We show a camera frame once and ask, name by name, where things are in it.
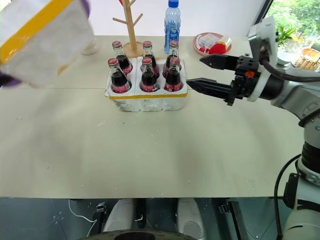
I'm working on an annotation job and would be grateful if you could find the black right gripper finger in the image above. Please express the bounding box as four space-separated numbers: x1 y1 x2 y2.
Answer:
185 78 234 101
199 54 240 73

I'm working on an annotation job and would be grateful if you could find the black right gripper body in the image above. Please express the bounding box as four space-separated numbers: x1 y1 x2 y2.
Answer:
222 55 261 108

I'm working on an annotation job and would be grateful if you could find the white foam box yellow tape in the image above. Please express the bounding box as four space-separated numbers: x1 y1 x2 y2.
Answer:
0 0 95 89

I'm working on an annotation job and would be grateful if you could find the glass cola bottle red cap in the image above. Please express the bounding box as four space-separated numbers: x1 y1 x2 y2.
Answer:
107 57 133 95
111 40 134 76
139 56 161 93
162 40 181 78
163 56 185 92
141 40 161 78

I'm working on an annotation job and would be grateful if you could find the white foam crate yellow tape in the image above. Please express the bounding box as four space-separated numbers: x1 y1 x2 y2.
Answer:
103 56 189 114

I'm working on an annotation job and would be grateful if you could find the purple gloved hand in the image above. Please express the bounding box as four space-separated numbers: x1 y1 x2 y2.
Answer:
0 71 22 89
79 0 92 19

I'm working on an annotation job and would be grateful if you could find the red round toy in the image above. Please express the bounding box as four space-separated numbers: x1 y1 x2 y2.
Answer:
208 41 232 55

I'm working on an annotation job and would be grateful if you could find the white orange packet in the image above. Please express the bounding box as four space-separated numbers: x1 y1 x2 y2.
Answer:
218 35 233 48

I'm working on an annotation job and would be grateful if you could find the white red printed packet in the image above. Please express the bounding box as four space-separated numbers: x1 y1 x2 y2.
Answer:
196 33 224 47

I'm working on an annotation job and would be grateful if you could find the pink plate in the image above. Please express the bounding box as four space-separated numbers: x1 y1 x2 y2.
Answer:
192 31 234 56

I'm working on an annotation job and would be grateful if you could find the blue plastic water bottle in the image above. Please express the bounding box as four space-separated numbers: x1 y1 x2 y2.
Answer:
163 0 183 55

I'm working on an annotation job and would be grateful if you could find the green potted plant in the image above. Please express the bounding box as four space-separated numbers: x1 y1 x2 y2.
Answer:
275 25 296 46

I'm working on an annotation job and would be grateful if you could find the wicker basket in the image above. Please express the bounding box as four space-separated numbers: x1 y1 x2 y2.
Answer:
290 47 320 71

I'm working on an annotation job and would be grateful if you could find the wooden mug tree stand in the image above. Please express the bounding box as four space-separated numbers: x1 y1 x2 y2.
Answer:
112 0 145 56

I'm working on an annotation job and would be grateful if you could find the black table clamp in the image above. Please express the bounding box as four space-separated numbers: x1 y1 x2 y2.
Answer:
91 201 109 226
218 200 249 240

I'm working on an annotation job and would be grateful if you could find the white rounded shape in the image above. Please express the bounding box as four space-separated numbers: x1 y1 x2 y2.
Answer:
175 198 206 240
103 198 138 234

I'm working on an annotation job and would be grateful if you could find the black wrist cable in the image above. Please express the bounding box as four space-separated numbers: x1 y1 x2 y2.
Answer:
259 37 320 84

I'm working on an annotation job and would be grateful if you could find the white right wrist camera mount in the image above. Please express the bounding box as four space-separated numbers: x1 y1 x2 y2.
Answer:
246 15 279 103

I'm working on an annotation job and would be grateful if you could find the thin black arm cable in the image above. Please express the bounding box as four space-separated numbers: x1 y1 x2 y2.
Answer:
273 153 304 221

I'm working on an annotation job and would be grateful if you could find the thin white cable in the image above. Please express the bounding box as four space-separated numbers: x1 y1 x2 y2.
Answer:
68 198 94 224

